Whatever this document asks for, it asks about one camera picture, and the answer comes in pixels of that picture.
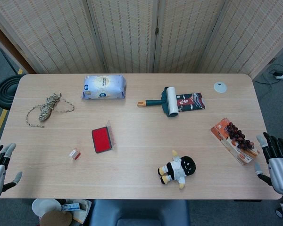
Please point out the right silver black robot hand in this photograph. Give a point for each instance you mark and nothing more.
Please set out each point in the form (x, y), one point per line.
(281, 174)

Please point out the white paper label tag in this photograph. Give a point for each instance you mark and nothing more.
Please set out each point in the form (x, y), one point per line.
(74, 154)

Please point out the black caster wheel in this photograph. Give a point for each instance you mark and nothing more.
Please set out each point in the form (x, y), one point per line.
(278, 212)

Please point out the white round plate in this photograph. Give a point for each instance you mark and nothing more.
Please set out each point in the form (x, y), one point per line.
(43, 207)

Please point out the dark red grape bunch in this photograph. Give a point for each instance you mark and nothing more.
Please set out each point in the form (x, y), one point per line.
(235, 134)

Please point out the brown cork round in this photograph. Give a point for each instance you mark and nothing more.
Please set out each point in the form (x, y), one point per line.
(54, 219)

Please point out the orange carton box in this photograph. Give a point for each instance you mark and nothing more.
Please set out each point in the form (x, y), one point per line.
(220, 134)

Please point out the small blue white box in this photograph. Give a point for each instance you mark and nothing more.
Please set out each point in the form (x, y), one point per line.
(70, 206)

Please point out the black round stool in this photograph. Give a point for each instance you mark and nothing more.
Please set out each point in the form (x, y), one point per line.
(4, 91)

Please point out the black white plush doll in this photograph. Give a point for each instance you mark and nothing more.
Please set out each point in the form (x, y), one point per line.
(179, 169)

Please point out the red ink pad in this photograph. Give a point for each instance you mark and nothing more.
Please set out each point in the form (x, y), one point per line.
(102, 139)

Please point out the brass screen hinge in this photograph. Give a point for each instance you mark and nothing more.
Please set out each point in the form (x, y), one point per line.
(272, 61)
(157, 30)

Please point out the dark patterned pouch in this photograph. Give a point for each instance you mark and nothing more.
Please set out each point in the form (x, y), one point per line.
(191, 101)

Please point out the blue white tissue pack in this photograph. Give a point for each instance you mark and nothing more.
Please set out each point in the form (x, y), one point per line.
(103, 87)

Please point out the woven folding screen panel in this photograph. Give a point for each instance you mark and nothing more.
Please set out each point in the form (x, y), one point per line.
(250, 35)
(49, 35)
(125, 35)
(184, 35)

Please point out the dark blue chair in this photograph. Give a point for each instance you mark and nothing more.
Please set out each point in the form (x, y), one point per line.
(141, 212)

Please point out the green lint roller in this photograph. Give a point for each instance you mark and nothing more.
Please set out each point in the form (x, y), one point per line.
(153, 102)

